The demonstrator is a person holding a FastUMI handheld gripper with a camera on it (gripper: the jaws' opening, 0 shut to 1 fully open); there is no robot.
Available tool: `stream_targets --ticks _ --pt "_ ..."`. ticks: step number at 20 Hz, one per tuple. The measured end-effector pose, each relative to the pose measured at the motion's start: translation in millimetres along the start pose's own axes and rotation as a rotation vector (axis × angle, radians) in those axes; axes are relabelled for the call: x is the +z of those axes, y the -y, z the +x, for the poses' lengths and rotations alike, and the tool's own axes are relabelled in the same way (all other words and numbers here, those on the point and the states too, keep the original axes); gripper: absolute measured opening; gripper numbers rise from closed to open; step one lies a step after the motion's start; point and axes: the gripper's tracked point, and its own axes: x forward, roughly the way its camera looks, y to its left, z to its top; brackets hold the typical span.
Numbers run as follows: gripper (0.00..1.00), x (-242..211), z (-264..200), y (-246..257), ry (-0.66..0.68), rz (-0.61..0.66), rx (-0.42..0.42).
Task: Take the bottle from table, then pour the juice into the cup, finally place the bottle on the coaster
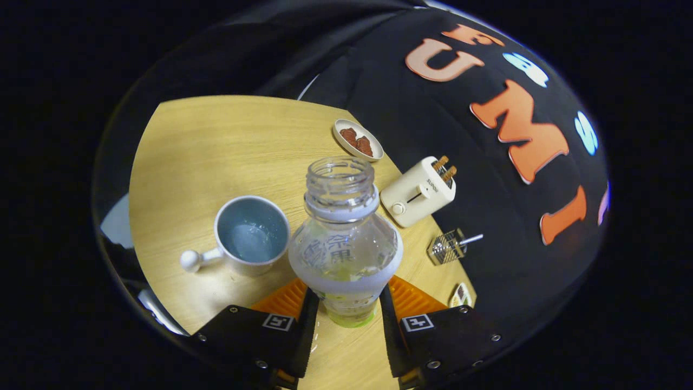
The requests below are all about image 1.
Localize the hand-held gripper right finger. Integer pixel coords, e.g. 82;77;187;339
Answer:
379;275;512;388

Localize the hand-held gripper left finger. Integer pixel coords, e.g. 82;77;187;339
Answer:
189;278;321;389

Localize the clear plastic juice bottle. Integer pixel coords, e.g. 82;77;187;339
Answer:
288;157;404;329

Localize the white cup with blue inside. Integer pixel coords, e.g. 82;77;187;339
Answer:
180;196;291;278

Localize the divided dish of beans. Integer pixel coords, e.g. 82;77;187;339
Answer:
449;282;473;308

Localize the white toaster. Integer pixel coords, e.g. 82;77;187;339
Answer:
380;156;457;229

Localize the small white plate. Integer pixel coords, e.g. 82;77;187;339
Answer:
332;119;384;162

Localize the wooden table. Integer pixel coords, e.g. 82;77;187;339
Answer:
129;95;478;390

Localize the wire mesh holder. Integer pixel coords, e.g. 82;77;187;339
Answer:
427;228;466;266

